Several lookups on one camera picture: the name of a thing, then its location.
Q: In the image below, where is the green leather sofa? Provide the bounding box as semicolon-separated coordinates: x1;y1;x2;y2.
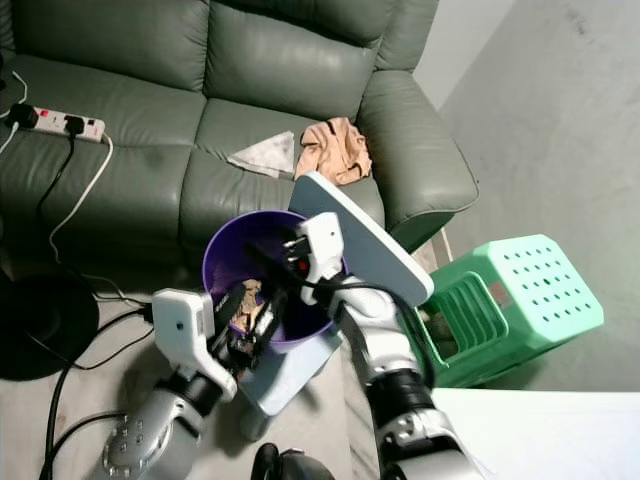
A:
0;0;480;273

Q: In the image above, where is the thin black power cable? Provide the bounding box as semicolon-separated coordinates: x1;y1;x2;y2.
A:
38;133;153;373

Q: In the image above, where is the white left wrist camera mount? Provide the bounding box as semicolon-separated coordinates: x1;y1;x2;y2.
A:
151;288;233;403

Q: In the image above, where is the black adapter plug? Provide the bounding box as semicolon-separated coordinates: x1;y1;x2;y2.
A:
8;101;40;130

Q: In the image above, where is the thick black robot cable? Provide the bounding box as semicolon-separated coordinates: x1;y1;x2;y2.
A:
39;304;157;480

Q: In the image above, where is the black robot leg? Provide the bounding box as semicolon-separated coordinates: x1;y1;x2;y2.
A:
249;443;337;480

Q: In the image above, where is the grey-blue bin lid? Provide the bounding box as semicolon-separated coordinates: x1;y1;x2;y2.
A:
287;171;437;309

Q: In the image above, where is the small brown cardboard scrap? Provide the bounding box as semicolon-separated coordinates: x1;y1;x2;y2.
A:
228;279;267;333

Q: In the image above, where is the black standing fan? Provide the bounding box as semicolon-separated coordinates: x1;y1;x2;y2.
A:
0;272;74;382

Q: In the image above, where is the white power strip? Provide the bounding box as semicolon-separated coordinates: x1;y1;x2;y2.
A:
31;104;107;143

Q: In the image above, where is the white triangular cloth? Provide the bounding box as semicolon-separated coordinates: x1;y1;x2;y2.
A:
226;129;299;180

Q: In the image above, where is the white power strip cable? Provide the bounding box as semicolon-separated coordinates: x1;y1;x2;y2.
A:
49;136;117;267

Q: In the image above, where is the purple plastic rubbish bin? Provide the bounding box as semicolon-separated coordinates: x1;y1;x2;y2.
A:
201;209;347;354

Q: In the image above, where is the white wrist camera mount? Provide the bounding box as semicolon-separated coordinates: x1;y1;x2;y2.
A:
151;288;233;403
294;212;347;288

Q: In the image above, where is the green plastic stool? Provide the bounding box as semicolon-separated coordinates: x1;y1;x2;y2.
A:
414;232;607;390

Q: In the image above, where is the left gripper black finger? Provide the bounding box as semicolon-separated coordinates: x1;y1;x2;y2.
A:
259;292;288;353
238;284;267;341

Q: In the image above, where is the thin white cable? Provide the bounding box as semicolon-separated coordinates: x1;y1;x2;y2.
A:
0;69;30;153

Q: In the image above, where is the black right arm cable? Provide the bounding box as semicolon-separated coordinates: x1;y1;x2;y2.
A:
299;276;437;383

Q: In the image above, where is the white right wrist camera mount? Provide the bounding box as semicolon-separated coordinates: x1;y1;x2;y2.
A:
294;212;347;288

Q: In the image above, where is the crumpled beige cloth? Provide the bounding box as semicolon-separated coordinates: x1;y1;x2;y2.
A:
294;116;374;187

